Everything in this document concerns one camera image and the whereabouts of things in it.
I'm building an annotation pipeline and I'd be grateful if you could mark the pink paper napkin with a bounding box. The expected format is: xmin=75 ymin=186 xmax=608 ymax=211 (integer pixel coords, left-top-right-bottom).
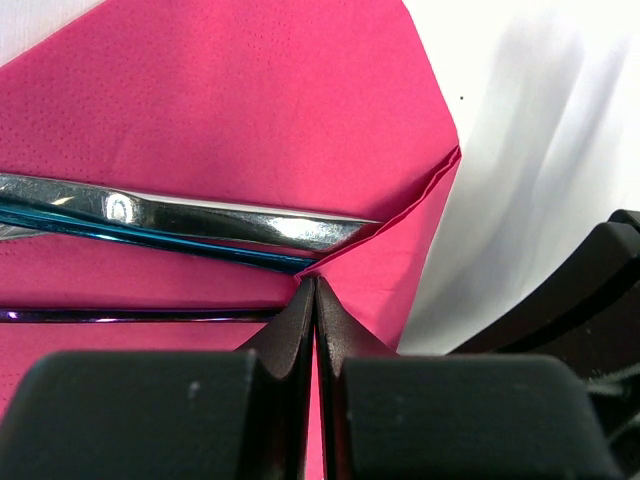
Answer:
xmin=1 ymin=1 xmax=461 ymax=479

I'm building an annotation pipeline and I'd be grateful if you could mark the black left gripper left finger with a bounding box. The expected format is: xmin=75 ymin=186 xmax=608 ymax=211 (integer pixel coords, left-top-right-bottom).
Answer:
xmin=1 ymin=280 xmax=315 ymax=479

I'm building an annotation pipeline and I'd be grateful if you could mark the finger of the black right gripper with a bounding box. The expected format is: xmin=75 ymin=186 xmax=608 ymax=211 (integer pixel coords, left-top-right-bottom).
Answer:
xmin=454 ymin=209 xmax=639 ymax=450

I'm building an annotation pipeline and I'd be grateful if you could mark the purple metal spoon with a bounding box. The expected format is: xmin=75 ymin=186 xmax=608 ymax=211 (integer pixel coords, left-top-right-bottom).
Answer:
xmin=1 ymin=308 xmax=280 ymax=324

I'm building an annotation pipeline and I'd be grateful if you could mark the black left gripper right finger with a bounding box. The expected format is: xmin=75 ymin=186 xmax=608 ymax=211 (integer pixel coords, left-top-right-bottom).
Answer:
xmin=314 ymin=278 xmax=622 ymax=479

